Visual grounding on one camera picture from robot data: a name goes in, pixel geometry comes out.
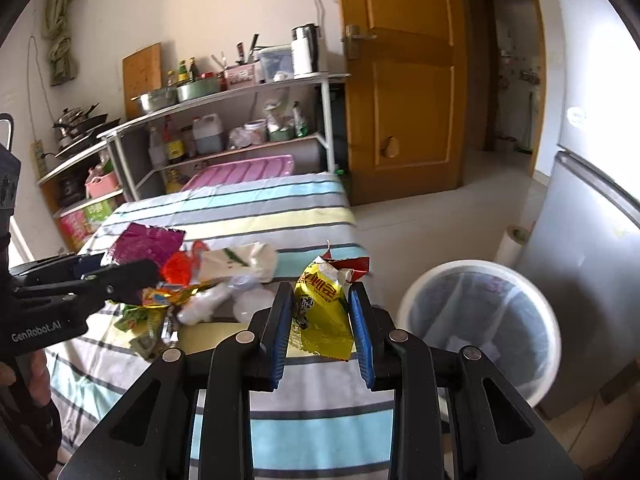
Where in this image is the small olive sachet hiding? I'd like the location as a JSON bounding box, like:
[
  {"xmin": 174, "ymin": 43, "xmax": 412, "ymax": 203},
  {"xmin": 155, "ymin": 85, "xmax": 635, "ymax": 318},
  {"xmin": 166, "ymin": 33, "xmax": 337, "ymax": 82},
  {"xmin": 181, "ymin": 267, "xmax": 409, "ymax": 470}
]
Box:
[{"xmin": 129, "ymin": 332, "xmax": 166, "ymax": 360}]

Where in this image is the green carton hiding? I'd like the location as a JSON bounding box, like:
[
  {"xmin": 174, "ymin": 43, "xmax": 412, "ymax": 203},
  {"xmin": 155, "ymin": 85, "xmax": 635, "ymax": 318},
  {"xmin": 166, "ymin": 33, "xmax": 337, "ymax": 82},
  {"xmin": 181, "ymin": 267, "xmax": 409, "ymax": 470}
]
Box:
[{"xmin": 85, "ymin": 199, "xmax": 121, "ymax": 226}]

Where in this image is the steel pot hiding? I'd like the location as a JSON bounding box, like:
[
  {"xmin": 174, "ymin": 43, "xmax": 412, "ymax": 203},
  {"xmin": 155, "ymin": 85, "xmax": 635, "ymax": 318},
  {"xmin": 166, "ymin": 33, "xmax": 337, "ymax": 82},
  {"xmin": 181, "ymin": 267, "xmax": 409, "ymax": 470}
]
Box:
[{"xmin": 54, "ymin": 106, "xmax": 91, "ymax": 140}]

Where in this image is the person's left hand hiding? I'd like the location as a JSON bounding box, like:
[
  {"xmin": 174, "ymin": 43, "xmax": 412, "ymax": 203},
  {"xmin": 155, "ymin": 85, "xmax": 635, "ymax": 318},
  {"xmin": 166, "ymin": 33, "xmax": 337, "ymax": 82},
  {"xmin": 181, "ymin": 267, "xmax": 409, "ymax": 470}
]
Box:
[{"xmin": 0, "ymin": 349, "xmax": 51, "ymax": 406}]

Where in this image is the green basin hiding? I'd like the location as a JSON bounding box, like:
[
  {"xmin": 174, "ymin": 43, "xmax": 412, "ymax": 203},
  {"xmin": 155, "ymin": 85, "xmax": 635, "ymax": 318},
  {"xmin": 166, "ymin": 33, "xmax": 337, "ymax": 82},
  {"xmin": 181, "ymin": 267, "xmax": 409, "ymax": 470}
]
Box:
[{"xmin": 176, "ymin": 79, "xmax": 223, "ymax": 102}]

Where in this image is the clear plastic bottle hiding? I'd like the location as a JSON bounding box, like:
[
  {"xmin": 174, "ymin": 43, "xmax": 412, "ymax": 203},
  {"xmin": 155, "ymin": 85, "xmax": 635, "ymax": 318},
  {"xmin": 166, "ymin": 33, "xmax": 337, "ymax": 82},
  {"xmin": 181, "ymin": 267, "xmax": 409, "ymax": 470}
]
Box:
[{"xmin": 148, "ymin": 127, "xmax": 166, "ymax": 168}]

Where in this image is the purple foil wrapper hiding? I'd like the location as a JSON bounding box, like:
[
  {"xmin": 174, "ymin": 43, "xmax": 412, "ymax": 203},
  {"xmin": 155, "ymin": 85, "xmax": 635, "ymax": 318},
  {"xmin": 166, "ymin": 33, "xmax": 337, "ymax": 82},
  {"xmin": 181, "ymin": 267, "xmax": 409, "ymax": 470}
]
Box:
[{"xmin": 107, "ymin": 222, "xmax": 187, "ymax": 273}]

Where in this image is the pink plastic tray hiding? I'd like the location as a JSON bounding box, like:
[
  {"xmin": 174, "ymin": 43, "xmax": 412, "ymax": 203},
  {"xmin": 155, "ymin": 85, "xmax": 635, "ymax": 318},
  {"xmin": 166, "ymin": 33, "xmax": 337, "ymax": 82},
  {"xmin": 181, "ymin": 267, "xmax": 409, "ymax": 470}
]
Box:
[{"xmin": 181, "ymin": 155, "xmax": 296, "ymax": 193}]

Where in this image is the red orange wrapper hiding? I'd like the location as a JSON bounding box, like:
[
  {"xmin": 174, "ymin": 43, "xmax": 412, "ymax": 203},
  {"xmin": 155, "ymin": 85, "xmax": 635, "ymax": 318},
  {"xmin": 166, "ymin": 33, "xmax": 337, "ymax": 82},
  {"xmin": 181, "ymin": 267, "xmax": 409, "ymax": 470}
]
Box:
[{"xmin": 161, "ymin": 240, "xmax": 211, "ymax": 286}]

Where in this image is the black appliance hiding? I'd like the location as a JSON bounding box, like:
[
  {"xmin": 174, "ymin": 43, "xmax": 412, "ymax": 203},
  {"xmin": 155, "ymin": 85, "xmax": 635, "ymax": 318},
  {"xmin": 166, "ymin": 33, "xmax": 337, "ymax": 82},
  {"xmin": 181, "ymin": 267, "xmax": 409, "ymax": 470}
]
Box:
[{"xmin": 329, "ymin": 85, "xmax": 347, "ymax": 171}]

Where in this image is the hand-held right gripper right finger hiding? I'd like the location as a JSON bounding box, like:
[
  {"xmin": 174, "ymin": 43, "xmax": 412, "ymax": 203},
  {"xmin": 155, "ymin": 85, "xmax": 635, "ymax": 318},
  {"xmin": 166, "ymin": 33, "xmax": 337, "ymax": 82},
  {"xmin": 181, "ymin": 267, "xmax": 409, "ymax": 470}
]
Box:
[{"xmin": 347, "ymin": 282, "xmax": 583, "ymax": 480}]

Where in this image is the white trash bin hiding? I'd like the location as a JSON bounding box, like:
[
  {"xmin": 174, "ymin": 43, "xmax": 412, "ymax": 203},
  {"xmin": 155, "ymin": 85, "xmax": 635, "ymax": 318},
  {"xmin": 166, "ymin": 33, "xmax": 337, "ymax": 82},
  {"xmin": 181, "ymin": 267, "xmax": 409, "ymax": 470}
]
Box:
[{"xmin": 397, "ymin": 259, "xmax": 562, "ymax": 408}]

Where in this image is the steel basin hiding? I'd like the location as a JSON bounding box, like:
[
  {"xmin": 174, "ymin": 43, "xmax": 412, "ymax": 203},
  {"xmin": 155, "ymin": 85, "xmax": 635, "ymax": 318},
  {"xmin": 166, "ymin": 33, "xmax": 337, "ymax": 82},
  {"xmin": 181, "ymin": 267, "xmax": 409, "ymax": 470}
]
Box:
[{"xmin": 131, "ymin": 89, "xmax": 180, "ymax": 116}]

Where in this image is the low white shelf rack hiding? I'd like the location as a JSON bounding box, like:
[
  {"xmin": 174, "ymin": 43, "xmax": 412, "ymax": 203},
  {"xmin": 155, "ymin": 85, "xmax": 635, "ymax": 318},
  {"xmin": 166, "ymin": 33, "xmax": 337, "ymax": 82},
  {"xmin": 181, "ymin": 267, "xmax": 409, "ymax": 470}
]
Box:
[{"xmin": 36, "ymin": 137, "xmax": 128, "ymax": 251}]

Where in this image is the green bottle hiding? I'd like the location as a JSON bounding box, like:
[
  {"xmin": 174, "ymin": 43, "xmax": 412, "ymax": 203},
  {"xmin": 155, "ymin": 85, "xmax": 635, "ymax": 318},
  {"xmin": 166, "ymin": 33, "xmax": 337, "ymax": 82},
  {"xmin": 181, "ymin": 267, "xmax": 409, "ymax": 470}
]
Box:
[{"xmin": 292, "ymin": 102, "xmax": 311, "ymax": 138}]

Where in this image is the crumpled white plastic bag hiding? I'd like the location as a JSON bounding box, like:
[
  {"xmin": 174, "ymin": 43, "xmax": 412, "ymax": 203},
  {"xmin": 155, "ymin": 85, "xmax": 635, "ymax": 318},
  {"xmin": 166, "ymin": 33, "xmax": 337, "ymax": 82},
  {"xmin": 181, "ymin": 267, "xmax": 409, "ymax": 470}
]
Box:
[{"xmin": 177, "ymin": 282, "xmax": 236, "ymax": 325}]

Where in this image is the yellow foil wrapper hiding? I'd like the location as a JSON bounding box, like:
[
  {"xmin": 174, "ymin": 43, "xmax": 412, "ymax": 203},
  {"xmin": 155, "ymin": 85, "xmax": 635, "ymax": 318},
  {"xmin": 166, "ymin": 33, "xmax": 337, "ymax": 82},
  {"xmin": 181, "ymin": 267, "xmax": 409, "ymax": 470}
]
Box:
[{"xmin": 142, "ymin": 282, "xmax": 213, "ymax": 308}]

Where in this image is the brass door handle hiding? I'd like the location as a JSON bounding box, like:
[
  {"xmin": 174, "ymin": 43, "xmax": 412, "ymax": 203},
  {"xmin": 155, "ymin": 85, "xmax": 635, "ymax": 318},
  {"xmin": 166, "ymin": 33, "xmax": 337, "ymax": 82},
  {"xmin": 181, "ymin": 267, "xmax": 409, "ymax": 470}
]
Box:
[{"xmin": 342, "ymin": 25, "xmax": 378, "ymax": 60}]

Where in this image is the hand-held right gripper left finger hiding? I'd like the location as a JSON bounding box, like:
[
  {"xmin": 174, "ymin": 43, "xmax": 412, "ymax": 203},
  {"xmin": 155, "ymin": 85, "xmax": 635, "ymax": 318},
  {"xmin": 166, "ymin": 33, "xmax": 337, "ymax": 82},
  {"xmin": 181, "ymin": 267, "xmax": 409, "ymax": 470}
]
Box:
[{"xmin": 60, "ymin": 282, "xmax": 296, "ymax": 480}]

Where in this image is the green wrapper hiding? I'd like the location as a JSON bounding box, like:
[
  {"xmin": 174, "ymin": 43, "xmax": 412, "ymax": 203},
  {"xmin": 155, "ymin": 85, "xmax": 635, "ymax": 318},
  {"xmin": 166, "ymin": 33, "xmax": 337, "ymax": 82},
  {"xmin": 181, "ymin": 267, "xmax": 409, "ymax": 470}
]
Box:
[{"xmin": 114, "ymin": 305, "xmax": 168, "ymax": 333}]

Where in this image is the wooden door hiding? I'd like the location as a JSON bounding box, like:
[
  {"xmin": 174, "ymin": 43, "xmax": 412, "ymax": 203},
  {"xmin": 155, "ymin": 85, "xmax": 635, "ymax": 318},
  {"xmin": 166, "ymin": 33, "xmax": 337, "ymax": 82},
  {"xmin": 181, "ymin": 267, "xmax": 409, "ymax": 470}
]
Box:
[{"xmin": 336, "ymin": 0, "xmax": 468, "ymax": 206}]

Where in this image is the yellow snack packet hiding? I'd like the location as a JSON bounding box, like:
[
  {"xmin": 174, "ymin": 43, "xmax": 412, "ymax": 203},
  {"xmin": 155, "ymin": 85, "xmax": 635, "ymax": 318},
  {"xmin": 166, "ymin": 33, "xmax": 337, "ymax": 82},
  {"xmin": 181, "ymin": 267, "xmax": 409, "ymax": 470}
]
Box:
[{"xmin": 289, "ymin": 240, "xmax": 372, "ymax": 361}]

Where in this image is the hanging green cloth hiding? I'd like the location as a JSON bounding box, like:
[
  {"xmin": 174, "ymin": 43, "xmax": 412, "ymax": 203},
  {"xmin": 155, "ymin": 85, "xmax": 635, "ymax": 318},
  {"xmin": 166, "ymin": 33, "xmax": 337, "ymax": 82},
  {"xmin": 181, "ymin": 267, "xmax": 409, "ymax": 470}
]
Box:
[{"xmin": 41, "ymin": 0, "xmax": 81, "ymax": 86}]

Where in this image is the white electric kettle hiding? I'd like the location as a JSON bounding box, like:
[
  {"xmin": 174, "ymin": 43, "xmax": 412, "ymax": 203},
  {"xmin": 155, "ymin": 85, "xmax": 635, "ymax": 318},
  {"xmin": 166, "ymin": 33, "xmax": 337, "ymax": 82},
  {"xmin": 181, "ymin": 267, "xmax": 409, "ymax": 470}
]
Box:
[{"xmin": 291, "ymin": 23, "xmax": 321, "ymax": 78}]

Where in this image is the plastic oil jug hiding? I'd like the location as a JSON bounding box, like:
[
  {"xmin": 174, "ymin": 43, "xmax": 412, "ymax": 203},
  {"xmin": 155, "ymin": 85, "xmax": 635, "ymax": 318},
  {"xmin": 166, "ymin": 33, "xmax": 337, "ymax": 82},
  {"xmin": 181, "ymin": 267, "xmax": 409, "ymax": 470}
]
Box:
[{"xmin": 192, "ymin": 114, "xmax": 224, "ymax": 156}]

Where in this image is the white paper bag green print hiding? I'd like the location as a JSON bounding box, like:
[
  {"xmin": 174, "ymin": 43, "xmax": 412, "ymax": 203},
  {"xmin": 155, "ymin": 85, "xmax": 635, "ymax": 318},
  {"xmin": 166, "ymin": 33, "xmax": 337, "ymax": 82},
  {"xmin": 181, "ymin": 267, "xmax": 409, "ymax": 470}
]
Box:
[{"xmin": 197, "ymin": 242, "xmax": 278, "ymax": 283}]

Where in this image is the dark bottle yellow label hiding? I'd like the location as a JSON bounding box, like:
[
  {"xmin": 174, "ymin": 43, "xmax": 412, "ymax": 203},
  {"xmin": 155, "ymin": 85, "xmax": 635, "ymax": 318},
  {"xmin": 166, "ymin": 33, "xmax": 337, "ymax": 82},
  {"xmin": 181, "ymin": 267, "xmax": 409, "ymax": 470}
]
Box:
[{"xmin": 165, "ymin": 117, "xmax": 186, "ymax": 163}]

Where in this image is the striped cloth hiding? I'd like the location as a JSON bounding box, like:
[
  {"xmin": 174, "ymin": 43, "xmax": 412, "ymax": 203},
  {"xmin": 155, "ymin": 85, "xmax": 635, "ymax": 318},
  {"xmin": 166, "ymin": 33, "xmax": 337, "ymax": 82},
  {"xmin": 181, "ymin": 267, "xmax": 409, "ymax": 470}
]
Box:
[{"xmin": 45, "ymin": 172, "xmax": 401, "ymax": 480}]

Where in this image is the black cooker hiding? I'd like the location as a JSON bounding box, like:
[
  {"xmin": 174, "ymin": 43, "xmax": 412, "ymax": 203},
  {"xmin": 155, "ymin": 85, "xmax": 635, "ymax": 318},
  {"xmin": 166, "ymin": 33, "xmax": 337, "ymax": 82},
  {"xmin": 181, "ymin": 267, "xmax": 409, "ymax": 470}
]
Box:
[{"xmin": 57, "ymin": 172, "xmax": 88, "ymax": 206}]

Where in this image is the clear plastic cup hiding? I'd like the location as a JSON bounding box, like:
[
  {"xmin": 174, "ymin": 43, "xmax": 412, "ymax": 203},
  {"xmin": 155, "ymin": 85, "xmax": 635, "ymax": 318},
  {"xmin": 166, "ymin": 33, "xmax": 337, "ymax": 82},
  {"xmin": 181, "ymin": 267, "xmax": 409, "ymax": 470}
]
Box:
[{"xmin": 231, "ymin": 275, "xmax": 276, "ymax": 322}]

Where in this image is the paper towel roll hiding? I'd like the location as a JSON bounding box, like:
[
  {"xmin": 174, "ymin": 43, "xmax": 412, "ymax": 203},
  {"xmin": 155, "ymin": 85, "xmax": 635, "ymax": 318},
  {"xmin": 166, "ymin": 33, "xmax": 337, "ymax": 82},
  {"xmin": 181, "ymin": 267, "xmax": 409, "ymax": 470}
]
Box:
[{"xmin": 494, "ymin": 225, "xmax": 533, "ymax": 266}]

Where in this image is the white metal shelf rack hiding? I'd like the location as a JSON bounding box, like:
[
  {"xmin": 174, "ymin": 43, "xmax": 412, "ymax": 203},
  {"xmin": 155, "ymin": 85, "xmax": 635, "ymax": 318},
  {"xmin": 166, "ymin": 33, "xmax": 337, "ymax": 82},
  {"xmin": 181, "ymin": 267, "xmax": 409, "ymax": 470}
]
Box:
[{"xmin": 97, "ymin": 72, "xmax": 351, "ymax": 203}]

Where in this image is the white shopping bag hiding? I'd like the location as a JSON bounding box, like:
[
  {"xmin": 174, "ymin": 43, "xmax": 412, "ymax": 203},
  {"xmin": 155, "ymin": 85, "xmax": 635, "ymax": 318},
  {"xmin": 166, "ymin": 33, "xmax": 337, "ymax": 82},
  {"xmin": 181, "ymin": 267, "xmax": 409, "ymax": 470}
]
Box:
[{"xmin": 264, "ymin": 100, "xmax": 293, "ymax": 131}]

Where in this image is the wooden cutting board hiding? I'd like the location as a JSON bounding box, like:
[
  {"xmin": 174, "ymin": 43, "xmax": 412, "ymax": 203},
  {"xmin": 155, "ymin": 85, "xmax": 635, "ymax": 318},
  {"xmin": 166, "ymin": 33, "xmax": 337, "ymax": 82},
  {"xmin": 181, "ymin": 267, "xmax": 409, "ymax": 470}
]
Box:
[{"xmin": 122, "ymin": 43, "xmax": 163, "ymax": 120}]

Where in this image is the black frying pan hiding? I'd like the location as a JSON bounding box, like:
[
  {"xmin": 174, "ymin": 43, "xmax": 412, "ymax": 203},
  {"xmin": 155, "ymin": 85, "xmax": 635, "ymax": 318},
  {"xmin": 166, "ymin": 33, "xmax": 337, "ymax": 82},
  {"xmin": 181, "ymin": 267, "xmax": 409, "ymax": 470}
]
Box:
[{"xmin": 75, "ymin": 114, "xmax": 123, "ymax": 135}]

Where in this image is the wooden door frame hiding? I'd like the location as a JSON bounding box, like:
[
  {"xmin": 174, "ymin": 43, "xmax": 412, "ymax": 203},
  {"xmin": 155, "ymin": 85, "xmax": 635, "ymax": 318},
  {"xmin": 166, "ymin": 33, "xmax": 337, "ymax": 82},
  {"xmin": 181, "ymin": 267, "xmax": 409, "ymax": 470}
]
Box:
[{"xmin": 477, "ymin": 0, "xmax": 547, "ymax": 176}]

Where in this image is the pink utensil holder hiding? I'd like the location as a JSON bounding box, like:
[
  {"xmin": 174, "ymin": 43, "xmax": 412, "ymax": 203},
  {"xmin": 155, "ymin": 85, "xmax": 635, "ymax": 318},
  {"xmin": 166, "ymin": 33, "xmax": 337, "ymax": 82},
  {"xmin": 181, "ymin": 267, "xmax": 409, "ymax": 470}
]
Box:
[{"xmin": 223, "ymin": 62, "xmax": 261, "ymax": 91}]

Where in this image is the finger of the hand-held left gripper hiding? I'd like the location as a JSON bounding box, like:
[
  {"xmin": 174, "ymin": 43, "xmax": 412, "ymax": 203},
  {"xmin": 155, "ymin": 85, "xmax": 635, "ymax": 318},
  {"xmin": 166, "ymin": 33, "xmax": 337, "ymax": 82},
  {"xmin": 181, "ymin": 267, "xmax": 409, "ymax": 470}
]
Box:
[
  {"xmin": 7, "ymin": 252, "xmax": 108, "ymax": 283},
  {"xmin": 10, "ymin": 259, "xmax": 162, "ymax": 311}
]

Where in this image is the silver refrigerator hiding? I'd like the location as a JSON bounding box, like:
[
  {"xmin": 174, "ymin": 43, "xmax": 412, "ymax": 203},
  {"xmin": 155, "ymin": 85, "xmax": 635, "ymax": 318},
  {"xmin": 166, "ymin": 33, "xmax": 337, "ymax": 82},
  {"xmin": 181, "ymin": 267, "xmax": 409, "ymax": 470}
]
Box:
[{"xmin": 515, "ymin": 0, "xmax": 640, "ymax": 421}]

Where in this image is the pink basket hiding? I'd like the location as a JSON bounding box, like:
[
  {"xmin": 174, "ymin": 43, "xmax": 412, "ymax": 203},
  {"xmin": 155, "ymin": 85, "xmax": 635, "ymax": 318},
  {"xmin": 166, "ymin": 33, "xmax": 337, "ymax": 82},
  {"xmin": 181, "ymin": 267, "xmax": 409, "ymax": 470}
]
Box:
[{"xmin": 85, "ymin": 167, "xmax": 123, "ymax": 199}]

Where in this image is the red carton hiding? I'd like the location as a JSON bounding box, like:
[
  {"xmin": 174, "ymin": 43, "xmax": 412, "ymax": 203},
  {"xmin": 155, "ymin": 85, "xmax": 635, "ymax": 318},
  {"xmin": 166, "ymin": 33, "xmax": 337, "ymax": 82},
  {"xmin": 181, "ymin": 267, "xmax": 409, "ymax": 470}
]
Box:
[{"xmin": 54, "ymin": 207, "xmax": 101, "ymax": 251}]

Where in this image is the clear storage box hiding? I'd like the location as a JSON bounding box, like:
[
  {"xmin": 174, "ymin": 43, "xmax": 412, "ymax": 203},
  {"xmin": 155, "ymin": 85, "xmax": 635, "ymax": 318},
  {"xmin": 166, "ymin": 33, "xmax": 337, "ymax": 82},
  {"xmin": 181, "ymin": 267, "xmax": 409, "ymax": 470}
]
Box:
[{"xmin": 257, "ymin": 45, "xmax": 295, "ymax": 84}]

